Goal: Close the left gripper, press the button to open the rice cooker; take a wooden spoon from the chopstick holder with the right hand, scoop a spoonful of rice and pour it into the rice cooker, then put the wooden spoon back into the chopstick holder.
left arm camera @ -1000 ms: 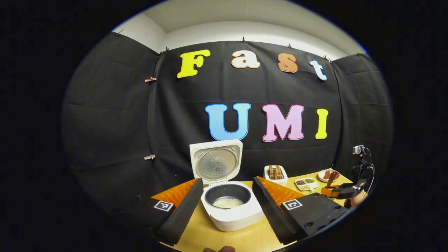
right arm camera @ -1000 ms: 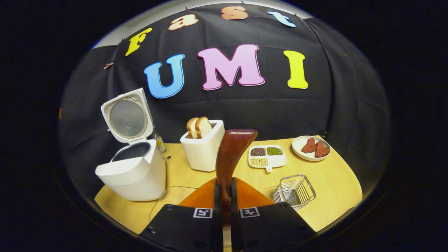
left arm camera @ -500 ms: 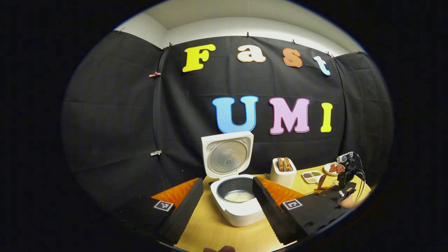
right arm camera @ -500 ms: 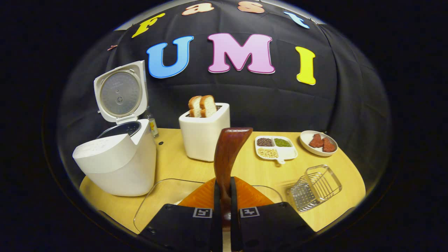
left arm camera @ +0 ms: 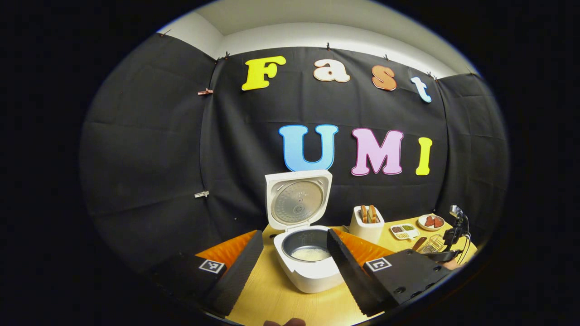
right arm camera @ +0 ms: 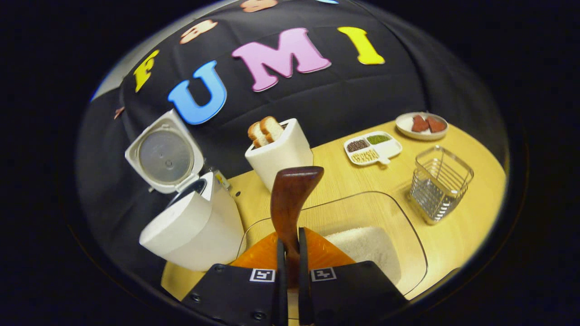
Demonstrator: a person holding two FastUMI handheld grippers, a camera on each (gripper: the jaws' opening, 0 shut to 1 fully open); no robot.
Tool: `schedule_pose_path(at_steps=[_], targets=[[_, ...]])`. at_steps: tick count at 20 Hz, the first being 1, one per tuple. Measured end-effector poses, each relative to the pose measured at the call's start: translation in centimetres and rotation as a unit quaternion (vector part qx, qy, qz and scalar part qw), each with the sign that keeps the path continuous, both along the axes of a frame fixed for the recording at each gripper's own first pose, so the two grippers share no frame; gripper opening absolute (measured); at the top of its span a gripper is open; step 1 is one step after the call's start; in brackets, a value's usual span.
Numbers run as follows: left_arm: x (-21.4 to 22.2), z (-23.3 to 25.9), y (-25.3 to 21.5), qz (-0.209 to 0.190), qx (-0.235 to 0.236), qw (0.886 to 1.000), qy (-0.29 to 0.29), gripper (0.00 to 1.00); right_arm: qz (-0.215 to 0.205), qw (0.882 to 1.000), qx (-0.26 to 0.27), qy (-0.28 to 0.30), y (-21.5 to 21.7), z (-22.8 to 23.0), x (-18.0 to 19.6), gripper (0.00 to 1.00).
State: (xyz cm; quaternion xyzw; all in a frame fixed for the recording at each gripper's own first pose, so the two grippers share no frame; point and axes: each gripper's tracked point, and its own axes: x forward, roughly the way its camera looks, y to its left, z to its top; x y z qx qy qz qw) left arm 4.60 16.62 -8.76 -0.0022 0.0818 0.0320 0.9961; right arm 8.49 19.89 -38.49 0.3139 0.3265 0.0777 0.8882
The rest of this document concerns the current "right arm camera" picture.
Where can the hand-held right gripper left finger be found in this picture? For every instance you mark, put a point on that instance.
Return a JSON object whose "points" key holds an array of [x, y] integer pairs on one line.
{"points": [[235, 294]]}

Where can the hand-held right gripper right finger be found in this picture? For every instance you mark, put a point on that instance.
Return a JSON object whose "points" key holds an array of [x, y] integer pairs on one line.
{"points": [[353, 294]]}

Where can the white rice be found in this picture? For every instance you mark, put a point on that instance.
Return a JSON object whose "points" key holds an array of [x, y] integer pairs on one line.
{"points": [[367, 246]]}

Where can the white rice cooker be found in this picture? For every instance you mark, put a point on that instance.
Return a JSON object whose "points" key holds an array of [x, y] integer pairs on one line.
{"points": [[195, 231]]}

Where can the brown wooden spoon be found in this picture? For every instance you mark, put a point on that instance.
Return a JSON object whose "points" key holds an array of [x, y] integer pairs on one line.
{"points": [[292, 199]]}

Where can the clear plastic container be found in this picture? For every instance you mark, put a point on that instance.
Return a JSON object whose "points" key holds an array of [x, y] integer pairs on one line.
{"points": [[362, 208]]}

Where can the small glass bottle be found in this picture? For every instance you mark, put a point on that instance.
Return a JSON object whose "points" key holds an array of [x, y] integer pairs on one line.
{"points": [[222, 179]]}

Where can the white toaster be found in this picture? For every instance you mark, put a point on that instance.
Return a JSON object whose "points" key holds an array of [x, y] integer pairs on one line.
{"points": [[281, 158]]}

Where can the white divided grain dish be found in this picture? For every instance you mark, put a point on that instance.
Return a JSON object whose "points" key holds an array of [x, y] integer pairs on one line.
{"points": [[389, 147]]}

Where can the toasted bread slice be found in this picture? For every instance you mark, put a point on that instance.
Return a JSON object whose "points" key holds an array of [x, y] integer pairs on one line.
{"points": [[272, 128], [256, 135]]}

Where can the white round plate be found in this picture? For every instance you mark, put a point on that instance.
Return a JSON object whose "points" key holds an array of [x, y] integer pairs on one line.
{"points": [[405, 129]]}

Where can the red meat slice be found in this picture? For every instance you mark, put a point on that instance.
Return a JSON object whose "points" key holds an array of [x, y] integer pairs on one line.
{"points": [[419, 123], [437, 124]]}

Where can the pink cloth clip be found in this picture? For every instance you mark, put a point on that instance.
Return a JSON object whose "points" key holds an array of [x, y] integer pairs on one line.
{"points": [[119, 112]]}

